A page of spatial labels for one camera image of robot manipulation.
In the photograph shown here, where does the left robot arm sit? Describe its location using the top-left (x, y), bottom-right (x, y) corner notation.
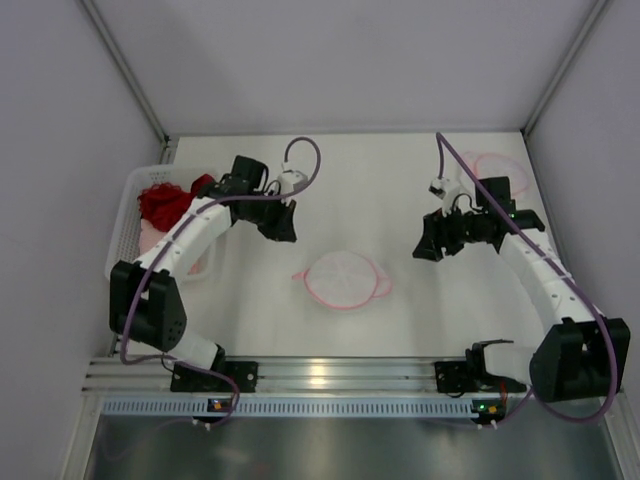
top-left (109, 156), bottom-right (297, 370)

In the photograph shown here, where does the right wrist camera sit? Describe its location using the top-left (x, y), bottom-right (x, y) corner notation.
top-left (429, 178), bottom-right (462, 216)

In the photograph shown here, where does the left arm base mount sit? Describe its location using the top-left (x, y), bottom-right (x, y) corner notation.
top-left (170, 360), bottom-right (259, 393)

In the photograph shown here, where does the pink-trimmed mesh laundry bag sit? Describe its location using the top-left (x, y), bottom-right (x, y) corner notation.
top-left (292, 250), bottom-right (393, 311)

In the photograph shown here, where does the red lace garment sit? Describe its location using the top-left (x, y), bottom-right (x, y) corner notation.
top-left (137, 174), bottom-right (214, 232)

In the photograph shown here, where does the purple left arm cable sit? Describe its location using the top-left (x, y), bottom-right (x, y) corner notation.
top-left (119, 136), bottom-right (323, 426)

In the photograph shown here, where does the pink garment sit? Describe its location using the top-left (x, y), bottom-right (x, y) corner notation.
top-left (138, 219), bottom-right (209, 276)

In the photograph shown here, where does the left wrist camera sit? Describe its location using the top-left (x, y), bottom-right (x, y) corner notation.
top-left (276, 162), bottom-right (309, 195)

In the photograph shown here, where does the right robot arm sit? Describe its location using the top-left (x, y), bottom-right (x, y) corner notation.
top-left (413, 176), bottom-right (630, 403)

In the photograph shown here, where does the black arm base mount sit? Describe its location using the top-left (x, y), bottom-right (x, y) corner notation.
top-left (434, 360), bottom-right (527, 397)

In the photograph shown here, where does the perforated cable tray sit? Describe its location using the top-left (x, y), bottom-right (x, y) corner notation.
top-left (102, 396), bottom-right (504, 419)

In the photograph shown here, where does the aluminium rail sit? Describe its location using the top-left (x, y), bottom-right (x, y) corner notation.
top-left (82, 355), bottom-right (626, 396)

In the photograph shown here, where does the white plastic basket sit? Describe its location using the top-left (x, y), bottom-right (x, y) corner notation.
top-left (104, 165), bottom-right (219, 278)

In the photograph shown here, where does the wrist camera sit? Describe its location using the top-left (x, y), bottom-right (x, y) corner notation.
top-left (429, 178), bottom-right (462, 216)
top-left (276, 162), bottom-right (309, 195)

